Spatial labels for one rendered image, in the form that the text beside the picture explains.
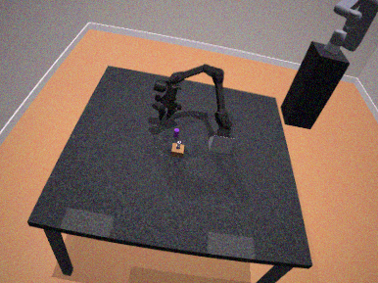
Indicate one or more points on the tan wooden block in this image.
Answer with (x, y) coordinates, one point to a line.
(177, 152)

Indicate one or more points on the purple cylinder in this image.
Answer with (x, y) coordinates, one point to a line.
(176, 131)

